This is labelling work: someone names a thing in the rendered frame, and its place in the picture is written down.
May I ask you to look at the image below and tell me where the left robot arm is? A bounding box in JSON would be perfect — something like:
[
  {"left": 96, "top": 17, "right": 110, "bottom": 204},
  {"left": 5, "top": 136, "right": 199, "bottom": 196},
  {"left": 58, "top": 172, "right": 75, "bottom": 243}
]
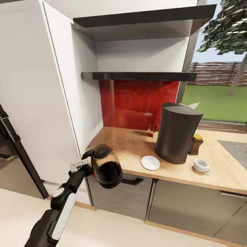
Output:
[{"left": 24, "top": 159, "right": 92, "bottom": 247}]

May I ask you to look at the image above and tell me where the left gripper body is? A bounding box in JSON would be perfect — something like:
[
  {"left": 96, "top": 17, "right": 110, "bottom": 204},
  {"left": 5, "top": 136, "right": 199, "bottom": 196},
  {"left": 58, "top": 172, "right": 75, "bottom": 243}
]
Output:
[{"left": 68, "top": 165, "right": 92, "bottom": 184}]

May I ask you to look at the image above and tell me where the bottle of coffee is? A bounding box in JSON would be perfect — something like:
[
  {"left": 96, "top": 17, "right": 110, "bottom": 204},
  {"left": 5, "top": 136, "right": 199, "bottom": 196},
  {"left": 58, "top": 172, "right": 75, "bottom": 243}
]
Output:
[{"left": 188, "top": 134, "right": 203, "bottom": 155}]

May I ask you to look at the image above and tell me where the paper coffee filter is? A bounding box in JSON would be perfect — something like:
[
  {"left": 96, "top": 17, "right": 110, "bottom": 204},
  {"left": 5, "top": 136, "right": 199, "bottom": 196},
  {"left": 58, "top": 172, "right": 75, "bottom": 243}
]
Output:
[{"left": 188, "top": 103, "right": 199, "bottom": 109}]

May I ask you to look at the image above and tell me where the saucer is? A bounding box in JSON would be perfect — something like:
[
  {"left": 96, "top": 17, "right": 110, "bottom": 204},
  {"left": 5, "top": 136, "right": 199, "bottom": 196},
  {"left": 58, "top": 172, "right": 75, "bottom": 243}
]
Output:
[{"left": 141, "top": 155, "right": 160, "bottom": 170}]

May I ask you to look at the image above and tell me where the coffee cup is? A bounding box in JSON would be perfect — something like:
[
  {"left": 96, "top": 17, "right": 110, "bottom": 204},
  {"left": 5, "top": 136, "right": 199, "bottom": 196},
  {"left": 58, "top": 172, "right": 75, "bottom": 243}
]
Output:
[{"left": 194, "top": 159, "right": 210, "bottom": 173}]

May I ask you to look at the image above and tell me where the electric kettle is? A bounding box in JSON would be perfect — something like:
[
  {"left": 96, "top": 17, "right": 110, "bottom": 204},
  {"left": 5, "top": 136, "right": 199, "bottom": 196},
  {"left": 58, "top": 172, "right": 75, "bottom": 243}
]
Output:
[{"left": 81, "top": 144, "right": 123, "bottom": 189}]

